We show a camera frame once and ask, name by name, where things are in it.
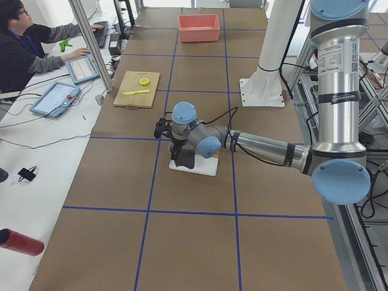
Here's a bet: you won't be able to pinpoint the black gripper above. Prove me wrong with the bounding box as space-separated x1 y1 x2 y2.
170 138 186 162

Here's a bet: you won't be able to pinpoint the grey pink cloth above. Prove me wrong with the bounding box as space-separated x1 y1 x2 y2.
175 145 195 169

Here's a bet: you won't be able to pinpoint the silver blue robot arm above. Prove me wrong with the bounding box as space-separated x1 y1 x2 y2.
167 1 371 205

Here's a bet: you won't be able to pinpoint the white rectangular tray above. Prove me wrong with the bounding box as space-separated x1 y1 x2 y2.
169 155 219 176

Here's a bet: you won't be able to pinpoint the yellow plastic knife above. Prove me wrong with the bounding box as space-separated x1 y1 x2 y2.
122 89 150 96

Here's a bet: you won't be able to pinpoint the wooden cutting board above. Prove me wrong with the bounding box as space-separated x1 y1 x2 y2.
113 71 161 109

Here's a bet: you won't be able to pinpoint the yellow lemon slices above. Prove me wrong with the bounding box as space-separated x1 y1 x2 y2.
139 78 150 86

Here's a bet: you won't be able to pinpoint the black power adapter box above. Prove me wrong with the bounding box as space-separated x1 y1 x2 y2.
109 33 122 56

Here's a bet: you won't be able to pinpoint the pink plastic bin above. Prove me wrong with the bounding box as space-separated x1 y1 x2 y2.
178 14 220 42

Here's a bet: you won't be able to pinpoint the far blue teach pendant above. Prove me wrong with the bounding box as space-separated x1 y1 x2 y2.
65 55 99 85

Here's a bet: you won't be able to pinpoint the blue teach pendant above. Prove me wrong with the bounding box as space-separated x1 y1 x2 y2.
30 82 81 118
65 55 99 85

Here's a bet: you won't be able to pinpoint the near blue teach pendant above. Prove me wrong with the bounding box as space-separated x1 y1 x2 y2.
30 82 81 118

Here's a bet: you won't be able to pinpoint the black keyboard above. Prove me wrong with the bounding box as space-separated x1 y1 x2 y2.
93 21 109 49

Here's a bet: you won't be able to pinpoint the small black device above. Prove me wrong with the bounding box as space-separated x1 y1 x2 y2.
18 166 36 182

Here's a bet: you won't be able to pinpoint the green plastic clip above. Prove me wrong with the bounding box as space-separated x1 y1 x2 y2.
59 39 73 53

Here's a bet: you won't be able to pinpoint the seated person in black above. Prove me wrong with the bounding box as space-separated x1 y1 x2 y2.
1 1 90 93

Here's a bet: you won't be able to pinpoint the red cylinder tube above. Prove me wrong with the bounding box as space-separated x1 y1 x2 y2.
1 229 44 256

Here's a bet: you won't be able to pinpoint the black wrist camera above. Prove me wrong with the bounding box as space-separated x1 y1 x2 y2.
154 112 172 139

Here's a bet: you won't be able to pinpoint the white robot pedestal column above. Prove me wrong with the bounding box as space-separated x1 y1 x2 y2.
239 0 304 107

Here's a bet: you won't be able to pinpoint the aluminium frame post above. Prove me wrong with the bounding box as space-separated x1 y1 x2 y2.
69 0 113 93

